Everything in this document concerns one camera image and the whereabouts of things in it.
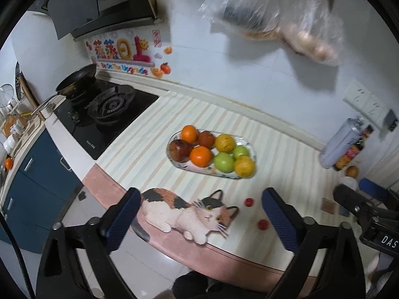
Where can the black gas stove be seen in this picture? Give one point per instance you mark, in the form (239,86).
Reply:
(131,109)

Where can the dish rack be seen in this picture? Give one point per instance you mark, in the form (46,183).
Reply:
(18,118)

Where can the white wall socket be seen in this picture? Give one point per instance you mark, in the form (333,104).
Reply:
(357,95)
(374,107)

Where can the small brown egg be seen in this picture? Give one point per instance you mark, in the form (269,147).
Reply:
(352,171)

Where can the cat-shaped mat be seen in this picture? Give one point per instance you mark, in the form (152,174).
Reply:
(187,216)

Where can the blue kitchen cabinet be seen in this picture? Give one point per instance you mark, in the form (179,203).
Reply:
(34,187)

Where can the black range hood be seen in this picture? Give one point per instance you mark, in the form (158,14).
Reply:
(78,3)

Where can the green apple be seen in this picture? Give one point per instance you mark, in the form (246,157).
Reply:
(241,152)
(223,162)

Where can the small orange fruit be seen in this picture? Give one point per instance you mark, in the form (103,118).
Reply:
(8,163)

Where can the orange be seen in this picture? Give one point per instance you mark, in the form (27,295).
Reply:
(189,133)
(201,155)

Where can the dark sauce bottle yellow label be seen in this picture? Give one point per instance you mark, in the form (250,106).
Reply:
(349,158)

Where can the red cherry tomato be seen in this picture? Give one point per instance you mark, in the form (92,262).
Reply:
(263,224)
(248,202)

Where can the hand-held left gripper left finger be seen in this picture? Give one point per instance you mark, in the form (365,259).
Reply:
(121,221)

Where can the yellow citrus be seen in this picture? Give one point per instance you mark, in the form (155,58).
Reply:
(225,142)
(244,166)

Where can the striped counter mat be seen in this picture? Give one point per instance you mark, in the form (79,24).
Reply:
(280,162)

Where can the small reddish brown apple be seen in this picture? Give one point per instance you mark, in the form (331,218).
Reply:
(206,139)

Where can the floral oval plate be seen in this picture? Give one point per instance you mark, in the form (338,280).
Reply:
(202,170)

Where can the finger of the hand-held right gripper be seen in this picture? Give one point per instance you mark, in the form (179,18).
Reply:
(347,196)
(374,188)

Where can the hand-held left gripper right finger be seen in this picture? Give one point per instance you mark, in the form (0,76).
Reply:
(280,224)

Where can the clear plastic bag of onions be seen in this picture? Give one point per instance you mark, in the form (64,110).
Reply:
(311,40)

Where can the person's dark fuzzy clothing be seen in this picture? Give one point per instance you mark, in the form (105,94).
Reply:
(199,286)

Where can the small blue packet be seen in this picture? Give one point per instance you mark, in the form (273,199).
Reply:
(343,211)

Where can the grey gas canister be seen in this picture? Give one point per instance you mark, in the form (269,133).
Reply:
(339,144)

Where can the black frying pan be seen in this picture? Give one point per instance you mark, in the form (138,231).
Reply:
(78,78)

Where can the clear plastic bag dark contents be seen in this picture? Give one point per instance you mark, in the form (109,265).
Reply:
(240,9)

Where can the metal strainer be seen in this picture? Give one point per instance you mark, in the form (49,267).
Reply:
(6,95)

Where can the dark grey plug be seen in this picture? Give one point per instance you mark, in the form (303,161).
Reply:
(389,120)

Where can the large dark brown apple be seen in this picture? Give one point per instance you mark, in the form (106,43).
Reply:
(180,150)

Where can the person's right forearm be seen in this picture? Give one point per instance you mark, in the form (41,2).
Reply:
(375,271)

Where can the colourful wall sticker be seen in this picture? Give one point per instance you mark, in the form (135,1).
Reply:
(124,49)

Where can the small dark sauce bottle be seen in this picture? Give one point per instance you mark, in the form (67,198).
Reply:
(367,130)

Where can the small brown card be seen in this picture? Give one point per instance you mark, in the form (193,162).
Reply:
(328,206)

